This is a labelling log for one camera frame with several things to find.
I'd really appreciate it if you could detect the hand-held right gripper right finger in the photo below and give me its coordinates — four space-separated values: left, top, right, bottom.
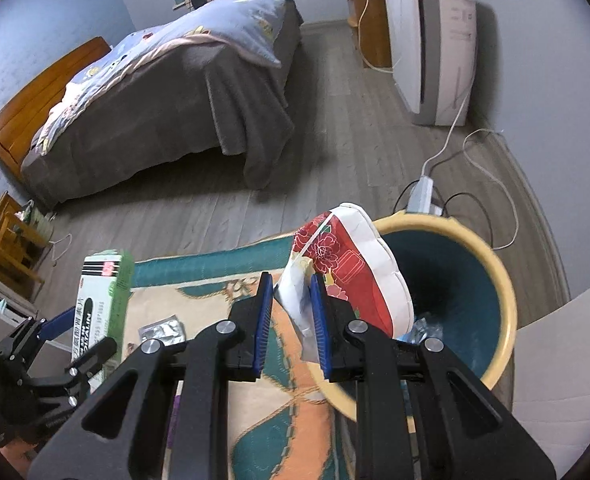
309 274 558 480

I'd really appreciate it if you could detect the wooden stool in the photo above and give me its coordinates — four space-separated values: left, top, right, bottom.
0 192 48 301

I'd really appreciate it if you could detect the teal bin with yellow rim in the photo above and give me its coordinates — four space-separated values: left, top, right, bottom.
310 212 518 418

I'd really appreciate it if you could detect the teal orange patterned mat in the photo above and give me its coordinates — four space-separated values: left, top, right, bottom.
90 232 361 480

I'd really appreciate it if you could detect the red floral tissue pack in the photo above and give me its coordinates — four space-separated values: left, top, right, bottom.
275 203 416 361

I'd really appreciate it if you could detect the black cable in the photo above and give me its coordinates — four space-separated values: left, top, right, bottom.
394 180 492 251

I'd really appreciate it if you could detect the white green bucket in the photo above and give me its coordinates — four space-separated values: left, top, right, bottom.
22 200 56 247

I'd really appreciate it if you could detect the white power strip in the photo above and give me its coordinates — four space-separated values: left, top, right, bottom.
406 176 445 215

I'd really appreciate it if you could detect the white green striped box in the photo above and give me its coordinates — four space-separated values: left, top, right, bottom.
70 249 136 393

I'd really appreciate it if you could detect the bed with grey cover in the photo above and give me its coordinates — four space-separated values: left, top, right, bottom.
20 0 305 211

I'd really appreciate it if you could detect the white air purifier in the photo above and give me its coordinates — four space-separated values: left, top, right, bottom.
382 0 478 127

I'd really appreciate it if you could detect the wooden cabinet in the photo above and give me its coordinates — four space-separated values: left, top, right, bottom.
346 0 393 68

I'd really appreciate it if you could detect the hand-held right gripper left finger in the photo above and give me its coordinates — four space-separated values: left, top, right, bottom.
27 272 276 480

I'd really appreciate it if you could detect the white cable on cabinet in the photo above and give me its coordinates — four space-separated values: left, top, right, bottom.
356 0 395 73

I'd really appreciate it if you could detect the wooden headboard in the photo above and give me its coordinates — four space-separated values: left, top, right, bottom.
0 36 112 181

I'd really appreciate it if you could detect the silver foil wrapper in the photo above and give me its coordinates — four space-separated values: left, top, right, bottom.
139 315 186 345

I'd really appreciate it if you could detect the white looped cable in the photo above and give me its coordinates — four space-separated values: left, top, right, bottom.
462 127 521 252

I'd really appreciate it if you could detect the white panelled cabinet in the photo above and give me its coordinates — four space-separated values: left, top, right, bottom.
512 267 590 441

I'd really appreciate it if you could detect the thin white floor cable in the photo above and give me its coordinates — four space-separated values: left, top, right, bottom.
50 232 74 264

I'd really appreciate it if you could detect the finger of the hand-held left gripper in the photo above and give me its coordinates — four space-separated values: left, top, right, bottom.
25 336 120 411
0 306 80 361

